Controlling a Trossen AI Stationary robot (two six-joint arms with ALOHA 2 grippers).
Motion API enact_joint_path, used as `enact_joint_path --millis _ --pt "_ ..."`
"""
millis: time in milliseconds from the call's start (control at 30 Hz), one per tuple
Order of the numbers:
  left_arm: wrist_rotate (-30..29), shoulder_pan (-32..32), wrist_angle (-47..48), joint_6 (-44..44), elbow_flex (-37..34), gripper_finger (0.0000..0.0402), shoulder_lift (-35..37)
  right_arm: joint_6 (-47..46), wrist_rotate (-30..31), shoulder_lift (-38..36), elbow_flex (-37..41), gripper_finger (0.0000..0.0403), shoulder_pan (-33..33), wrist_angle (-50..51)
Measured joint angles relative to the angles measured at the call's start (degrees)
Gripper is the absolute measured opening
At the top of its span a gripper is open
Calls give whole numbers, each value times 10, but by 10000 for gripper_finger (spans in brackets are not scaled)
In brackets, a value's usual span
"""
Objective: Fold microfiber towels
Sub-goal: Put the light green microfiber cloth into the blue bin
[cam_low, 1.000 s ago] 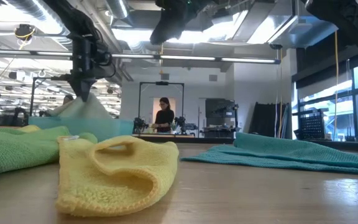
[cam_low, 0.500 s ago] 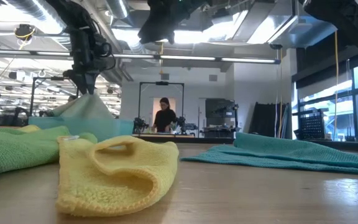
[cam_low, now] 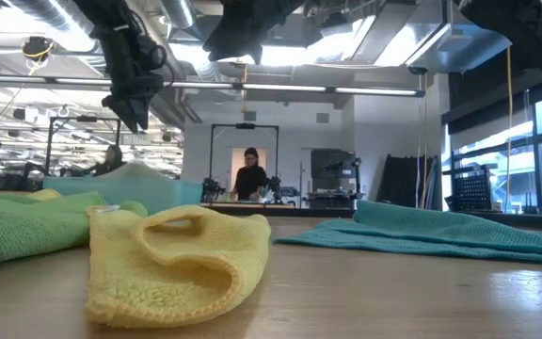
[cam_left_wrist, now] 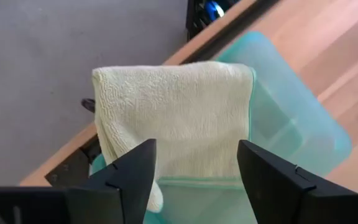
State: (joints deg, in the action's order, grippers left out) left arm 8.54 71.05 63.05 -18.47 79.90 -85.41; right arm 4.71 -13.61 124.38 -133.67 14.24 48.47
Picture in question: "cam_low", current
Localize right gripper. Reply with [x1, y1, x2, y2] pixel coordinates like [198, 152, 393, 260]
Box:
[202, 0, 308, 66]

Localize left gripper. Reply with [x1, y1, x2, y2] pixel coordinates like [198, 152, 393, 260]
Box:
[92, 23, 168, 134]

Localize olive microfiber towel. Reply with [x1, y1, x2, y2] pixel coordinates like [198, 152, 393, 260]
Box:
[92, 160, 174, 182]

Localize green microfiber towel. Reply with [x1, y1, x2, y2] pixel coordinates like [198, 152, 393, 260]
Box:
[0, 189, 150, 265]

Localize yellow microfiber towel with tag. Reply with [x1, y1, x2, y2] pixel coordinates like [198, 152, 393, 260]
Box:
[84, 203, 273, 330]

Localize teal microfiber towel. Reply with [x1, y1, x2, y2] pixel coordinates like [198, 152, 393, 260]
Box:
[272, 199, 542, 267]

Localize person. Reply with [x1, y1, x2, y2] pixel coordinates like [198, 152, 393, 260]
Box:
[229, 146, 269, 202]
[86, 143, 126, 178]

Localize long ceiling strip light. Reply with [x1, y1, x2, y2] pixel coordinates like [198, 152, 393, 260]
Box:
[0, 73, 426, 99]

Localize teal plastic bin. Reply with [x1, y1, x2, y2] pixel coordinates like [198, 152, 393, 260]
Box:
[42, 174, 205, 217]

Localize dark equipment cabinet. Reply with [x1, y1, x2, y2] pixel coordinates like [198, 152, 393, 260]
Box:
[309, 148, 364, 209]

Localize black folding panel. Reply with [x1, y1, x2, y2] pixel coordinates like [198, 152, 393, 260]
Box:
[376, 153, 441, 209]

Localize black perforated crate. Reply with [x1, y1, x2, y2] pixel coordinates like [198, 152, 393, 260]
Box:
[452, 172, 494, 212]

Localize black rig frame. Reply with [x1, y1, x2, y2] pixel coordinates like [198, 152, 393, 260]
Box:
[208, 122, 280, 192]
[43, 115, 122, 189]

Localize ceiling cord reel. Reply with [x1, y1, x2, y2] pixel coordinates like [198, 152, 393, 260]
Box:
[21, 36, 56, 63]

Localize round silver air duct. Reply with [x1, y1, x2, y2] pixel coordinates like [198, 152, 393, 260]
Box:
[7, 0, 183, 126]

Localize black aluminium table frame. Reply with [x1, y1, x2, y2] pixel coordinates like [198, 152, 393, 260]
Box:
[199, 202, 542, 233]

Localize rectangular silver air duct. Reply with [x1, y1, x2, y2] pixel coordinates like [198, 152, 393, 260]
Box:
[359, 0, 512, 74]

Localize yellow hanging cord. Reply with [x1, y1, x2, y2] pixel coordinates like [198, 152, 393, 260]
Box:
[504, 46, 515, 213]

